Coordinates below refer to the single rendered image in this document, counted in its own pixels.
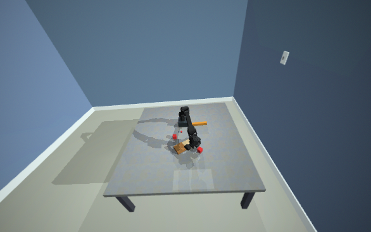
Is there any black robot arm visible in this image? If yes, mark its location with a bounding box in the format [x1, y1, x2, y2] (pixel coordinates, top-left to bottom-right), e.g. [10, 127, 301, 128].
[179, 106, 201, 148]

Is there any brown flat square block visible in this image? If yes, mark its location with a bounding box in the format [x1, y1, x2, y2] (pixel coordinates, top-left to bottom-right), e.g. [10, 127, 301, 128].
[173, 142, 186, 154]

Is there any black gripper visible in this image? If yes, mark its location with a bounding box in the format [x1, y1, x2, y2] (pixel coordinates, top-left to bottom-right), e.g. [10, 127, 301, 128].
[184, 136, 201, 151]

